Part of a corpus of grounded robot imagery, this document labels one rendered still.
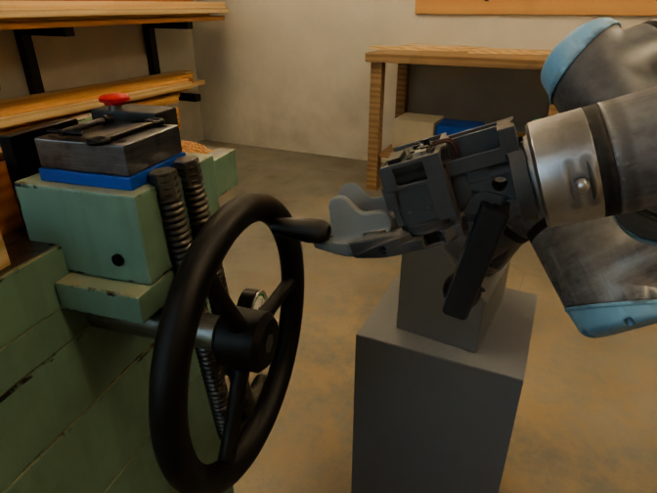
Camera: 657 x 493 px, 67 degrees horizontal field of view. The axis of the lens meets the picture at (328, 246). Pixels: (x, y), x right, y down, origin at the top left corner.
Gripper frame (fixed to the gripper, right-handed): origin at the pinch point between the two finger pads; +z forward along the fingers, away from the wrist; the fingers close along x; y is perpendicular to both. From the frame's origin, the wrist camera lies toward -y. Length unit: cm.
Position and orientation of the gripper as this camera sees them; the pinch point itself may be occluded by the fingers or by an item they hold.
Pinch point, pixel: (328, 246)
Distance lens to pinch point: 50.4
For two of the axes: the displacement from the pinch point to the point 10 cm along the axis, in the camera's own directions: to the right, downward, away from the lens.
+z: -8.9, 2.0, 4.1
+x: -3.0, 4.3, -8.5
